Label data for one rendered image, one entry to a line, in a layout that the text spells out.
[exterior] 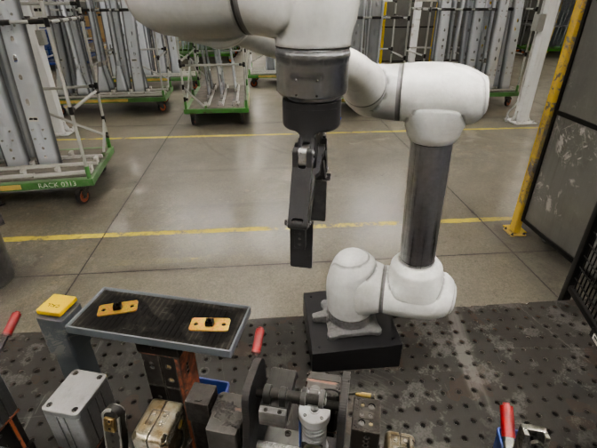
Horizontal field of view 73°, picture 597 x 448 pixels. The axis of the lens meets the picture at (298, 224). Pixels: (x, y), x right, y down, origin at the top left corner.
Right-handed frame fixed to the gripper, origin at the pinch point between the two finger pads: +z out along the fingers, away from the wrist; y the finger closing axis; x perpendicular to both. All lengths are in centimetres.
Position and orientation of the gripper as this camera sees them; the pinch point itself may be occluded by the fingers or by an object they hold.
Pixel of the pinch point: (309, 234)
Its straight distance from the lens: 61.2
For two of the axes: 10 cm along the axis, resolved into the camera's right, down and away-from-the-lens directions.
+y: -1.9, 4.8, -8.6
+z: 0.0, 8.7, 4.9
